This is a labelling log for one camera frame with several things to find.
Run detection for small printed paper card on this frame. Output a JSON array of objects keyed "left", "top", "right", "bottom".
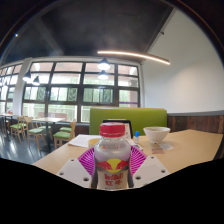
[{"left": 150, "top": 142, "right": 175, "bottom": 155}]

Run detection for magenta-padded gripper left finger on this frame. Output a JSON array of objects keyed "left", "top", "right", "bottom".
[{"left": 56, "top": 146, "right": 96, "bottom": 188}]

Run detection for black pendant ceiling lamps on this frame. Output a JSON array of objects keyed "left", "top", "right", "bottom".
[{"left": 22, "top": 57, "right": 112, "bottom": 86}]

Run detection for green upholstered bench backrest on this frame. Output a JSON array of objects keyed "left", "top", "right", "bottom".
[{"left": 88, "top": 106, "right": 168, "bottom": 137}]

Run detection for wooden chairs with green seats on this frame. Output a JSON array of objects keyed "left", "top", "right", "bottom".
[{"left": 9, "top": 115, "right": 77, "bottom": 150}]

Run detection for white ceramic bowl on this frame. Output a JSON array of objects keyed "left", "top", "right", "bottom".
[{"left": 142, "top": 126, "right": 172, "bottom": 145}]

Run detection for yellow round cup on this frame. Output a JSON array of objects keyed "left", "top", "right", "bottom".
[{"left": 87, "top": 137, "right": 102, "bottom": 149}]

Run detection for clear red-capped drink bottle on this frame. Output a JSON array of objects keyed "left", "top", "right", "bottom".
[{"left": 90, "top": 122, "right": 135, "bottom": 191}]

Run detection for curved linear ceiling light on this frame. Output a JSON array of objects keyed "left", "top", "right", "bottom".
[{"left": 96, "top": 49, "right": 171, "bottom": 66}]

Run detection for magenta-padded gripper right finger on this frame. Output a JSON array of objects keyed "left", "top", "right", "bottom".
[{"left": 130, "top": 145, "right": 171, "bottom": 188}]

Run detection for wooden dining table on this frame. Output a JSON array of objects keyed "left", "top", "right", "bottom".
[
  {"left": 0, "top": 113, "right": 18, "bottom": 134},
  {"left": 31, "top": 116, "right": 66, "bottom": 153}
]

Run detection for white paper sheet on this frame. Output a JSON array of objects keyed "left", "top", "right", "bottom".
[{"left": 67, "top": 133, "right": 101, "bottom": 149}]

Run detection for small blue-capped white bottle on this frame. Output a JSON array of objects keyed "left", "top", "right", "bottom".
[{"left": 134, "top": 130, "right": 141, "bottom": 145}]

